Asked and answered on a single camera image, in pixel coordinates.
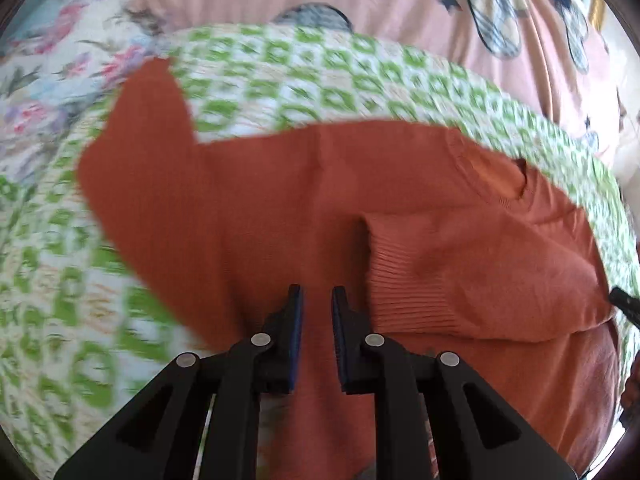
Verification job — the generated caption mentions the rust orange knit sweater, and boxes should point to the rust orange knit sweater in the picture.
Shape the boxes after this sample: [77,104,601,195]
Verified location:
[76,60,618,479]

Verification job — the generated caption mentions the green white patterned bedsheet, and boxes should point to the green white patterned bedsheet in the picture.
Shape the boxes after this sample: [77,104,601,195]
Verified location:
[1,25,639,479]

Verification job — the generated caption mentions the floral pastel blanket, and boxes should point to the floral pastel blanket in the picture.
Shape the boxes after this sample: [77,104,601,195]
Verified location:
[1,0,153,182]

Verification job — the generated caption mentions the pink quilt with plaid hearts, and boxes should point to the pink quilt with plaid hearts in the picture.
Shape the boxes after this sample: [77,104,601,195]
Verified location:
[130,0,639,167]

